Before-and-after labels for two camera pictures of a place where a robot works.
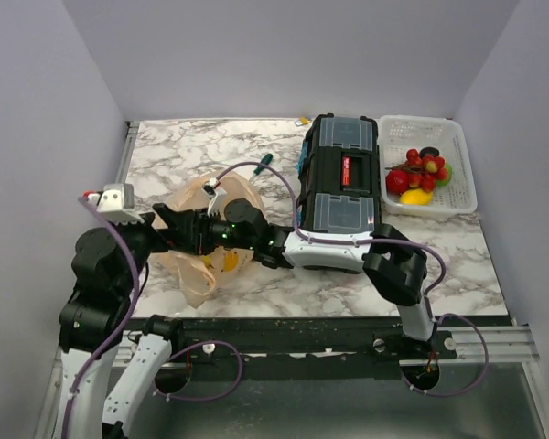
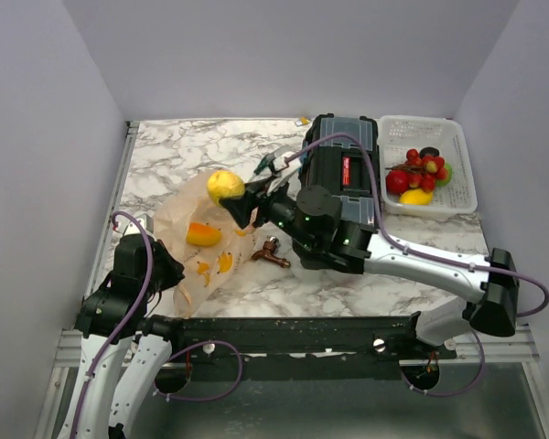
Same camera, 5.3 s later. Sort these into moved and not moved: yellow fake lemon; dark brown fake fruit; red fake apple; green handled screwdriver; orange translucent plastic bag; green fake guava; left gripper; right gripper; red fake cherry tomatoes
Moved: left gripper; right gripper; orange translucent plastic bag
Not moved: red fake apple; yellow fake lemon; green fake guava; dark brown fake fruit; red fake cherry tomatoes; green handled screwdriver
